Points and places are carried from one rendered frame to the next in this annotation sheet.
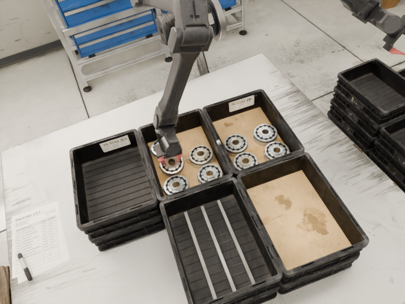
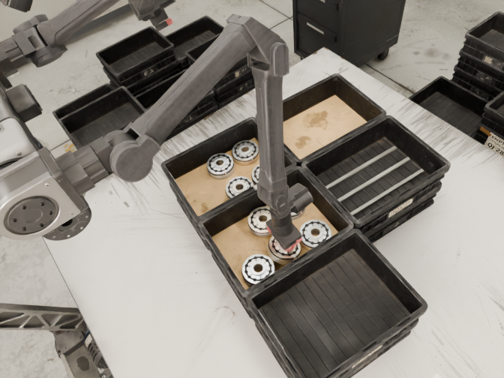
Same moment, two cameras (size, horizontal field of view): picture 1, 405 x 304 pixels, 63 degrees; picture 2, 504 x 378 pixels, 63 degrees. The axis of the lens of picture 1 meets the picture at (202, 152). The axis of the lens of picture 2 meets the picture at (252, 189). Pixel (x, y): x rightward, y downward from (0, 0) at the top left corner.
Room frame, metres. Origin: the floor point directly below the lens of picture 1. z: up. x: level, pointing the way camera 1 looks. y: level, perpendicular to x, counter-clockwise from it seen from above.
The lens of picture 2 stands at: (1.05, 0.73, 2.04)
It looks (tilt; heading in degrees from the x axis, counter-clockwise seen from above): 54 degrees down; 258
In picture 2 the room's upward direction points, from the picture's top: 11 degrees counter-clockwise
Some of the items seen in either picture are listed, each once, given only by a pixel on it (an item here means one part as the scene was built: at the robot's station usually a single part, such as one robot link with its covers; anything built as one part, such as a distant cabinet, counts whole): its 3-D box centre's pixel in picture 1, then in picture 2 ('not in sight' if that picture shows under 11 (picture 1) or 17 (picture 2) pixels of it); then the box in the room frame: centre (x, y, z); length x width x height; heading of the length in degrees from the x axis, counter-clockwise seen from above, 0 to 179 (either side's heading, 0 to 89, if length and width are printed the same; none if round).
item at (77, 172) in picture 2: not in sight; (79, 170); (1.25, 0.12, 1.45); 0.09 x 0.08 x 0.12; 107
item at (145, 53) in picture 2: not in sight; (145, 79); (1.12, -1.59, 0.37); 0.40 x 0.30 x 0.45; 17
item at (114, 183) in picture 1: (114, 181); (333, 310); (0.81, 0.38, 0.87); 0.40 x 0.30 x 0.11; 11
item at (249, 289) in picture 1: (216, 237); (373, 166); (0.47, 0.00, 0.92); 0.40 x 0.30 x 0.02; 11
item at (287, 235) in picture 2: (166, 143); (283, 225); (0.85, 0.13, 0.99); 0.10 x 0.07 x 0.07; 102
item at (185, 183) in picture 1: (176, 185); (315, 233); (0.74, 0.13, 0.86); 0.10 x 0.10 x 0.01
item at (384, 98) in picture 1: (369, 110); (118, 145); (1.39, -1.09, 0.37); 0.40 x 0.30 x 0.45; 17
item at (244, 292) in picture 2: (182, 151); (274, 226); (0.86, 0.08, 0.92); 0.40 x 0.30 x 0.02; 11
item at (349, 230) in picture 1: (295, 214); (319, 126); (0.53, -0.29, 0.87); 0.40 x 0.30 x 0.11; 11
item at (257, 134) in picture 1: (265, 133); (220, 163); (0.94, -0.29, 0.86); 0.10 x 0.10 x 0.01
